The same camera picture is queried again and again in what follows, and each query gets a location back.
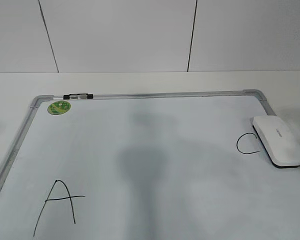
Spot white board eraser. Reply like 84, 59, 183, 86
252, 115, 300, 168

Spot round green magnet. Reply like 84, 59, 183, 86
47, 100, 71, 116

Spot white board with grey frame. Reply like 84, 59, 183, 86
0, 90, 300, 240

